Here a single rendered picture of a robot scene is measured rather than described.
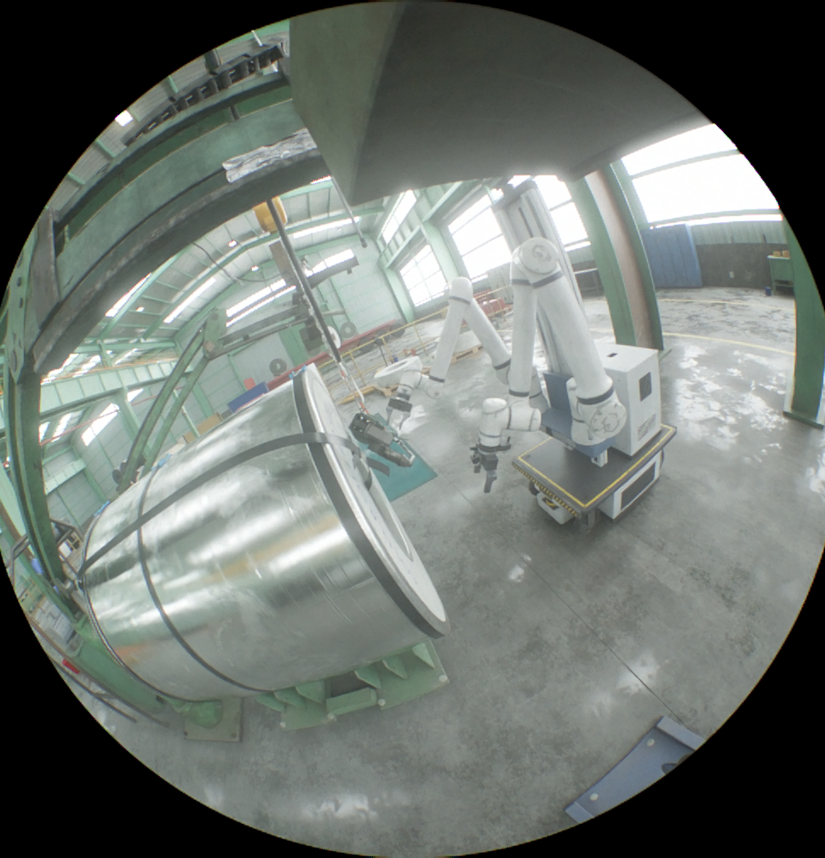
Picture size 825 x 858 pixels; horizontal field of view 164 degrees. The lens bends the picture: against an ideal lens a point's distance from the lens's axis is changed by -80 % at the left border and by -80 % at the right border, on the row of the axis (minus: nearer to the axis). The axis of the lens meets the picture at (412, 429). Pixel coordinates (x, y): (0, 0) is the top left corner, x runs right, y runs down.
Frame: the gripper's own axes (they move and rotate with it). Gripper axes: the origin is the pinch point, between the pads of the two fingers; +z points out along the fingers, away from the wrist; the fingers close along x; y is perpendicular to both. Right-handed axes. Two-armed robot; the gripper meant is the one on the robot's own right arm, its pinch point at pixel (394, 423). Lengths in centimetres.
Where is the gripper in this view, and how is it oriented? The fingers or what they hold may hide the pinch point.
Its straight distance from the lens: 158.8
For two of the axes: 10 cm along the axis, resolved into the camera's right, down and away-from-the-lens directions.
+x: 9.5, 3.1, 0.0
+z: -3.0, 9.5, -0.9
